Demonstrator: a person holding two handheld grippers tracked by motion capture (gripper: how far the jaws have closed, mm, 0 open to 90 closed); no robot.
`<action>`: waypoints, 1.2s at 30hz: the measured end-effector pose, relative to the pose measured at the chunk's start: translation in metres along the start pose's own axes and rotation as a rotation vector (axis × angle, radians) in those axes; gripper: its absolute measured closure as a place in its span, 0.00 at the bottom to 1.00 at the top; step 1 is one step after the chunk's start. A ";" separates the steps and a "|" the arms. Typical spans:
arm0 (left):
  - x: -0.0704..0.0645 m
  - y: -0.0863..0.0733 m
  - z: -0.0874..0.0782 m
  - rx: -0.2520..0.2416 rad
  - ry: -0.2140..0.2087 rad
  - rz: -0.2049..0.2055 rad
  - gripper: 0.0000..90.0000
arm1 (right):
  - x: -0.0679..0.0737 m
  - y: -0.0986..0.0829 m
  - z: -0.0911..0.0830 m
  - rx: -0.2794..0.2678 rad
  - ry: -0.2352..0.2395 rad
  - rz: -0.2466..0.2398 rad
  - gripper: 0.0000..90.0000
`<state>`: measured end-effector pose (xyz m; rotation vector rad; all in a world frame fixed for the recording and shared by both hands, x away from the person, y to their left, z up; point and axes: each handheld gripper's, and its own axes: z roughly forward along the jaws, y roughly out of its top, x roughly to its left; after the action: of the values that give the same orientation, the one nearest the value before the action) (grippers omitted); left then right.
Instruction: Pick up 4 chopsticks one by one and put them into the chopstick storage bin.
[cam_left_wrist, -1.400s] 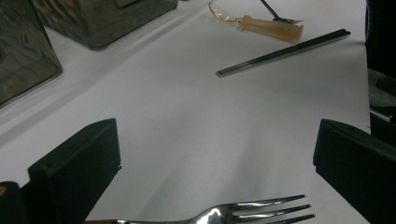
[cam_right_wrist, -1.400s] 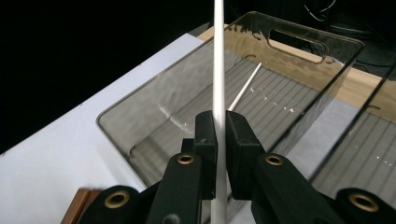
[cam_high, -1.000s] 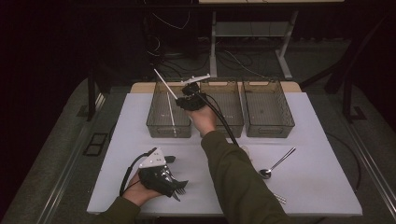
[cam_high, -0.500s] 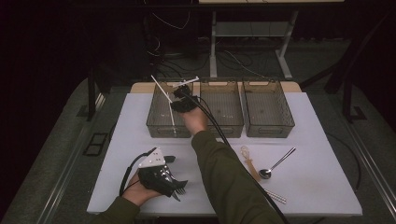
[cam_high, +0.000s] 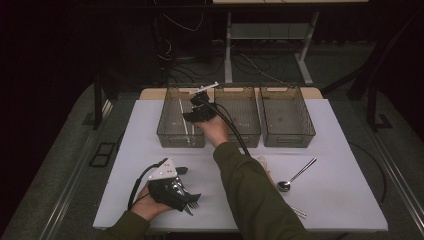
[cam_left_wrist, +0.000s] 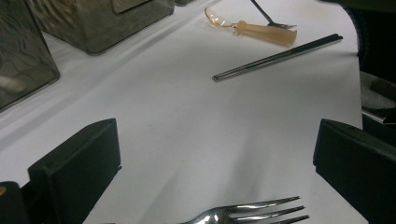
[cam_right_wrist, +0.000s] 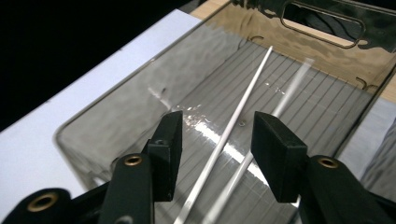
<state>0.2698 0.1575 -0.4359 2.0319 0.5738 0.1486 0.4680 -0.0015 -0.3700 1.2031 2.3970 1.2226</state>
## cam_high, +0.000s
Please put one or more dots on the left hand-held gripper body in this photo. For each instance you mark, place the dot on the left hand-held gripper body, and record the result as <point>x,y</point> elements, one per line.
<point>165,191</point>

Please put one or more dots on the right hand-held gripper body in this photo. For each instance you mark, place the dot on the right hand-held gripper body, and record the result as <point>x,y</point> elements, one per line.
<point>208,115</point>

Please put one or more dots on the smoky transparent plastic bin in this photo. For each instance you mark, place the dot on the smoky transparent plastic bin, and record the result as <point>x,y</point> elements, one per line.
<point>170,133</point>
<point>286,116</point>
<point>243,116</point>

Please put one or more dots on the shiny metal spoon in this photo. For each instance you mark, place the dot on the shiny metal spoon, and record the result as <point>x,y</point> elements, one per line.
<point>283,186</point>

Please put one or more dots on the person's right hand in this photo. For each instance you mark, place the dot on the person's right hand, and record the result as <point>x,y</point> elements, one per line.
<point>216,131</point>

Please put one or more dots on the white-legged desk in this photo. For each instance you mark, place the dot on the white-legged desk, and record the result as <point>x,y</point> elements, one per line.
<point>228,50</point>

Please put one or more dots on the black metal stand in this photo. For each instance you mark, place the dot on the black metal stand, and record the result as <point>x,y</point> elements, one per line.
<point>371,106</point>
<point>97,100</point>

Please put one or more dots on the black rectangular floor frame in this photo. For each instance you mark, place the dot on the black rectangular floor frame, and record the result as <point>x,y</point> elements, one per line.
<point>103,155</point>

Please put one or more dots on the metal floor rail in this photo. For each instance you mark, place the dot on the metal floor rail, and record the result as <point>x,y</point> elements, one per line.
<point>66,196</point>
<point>400,186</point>

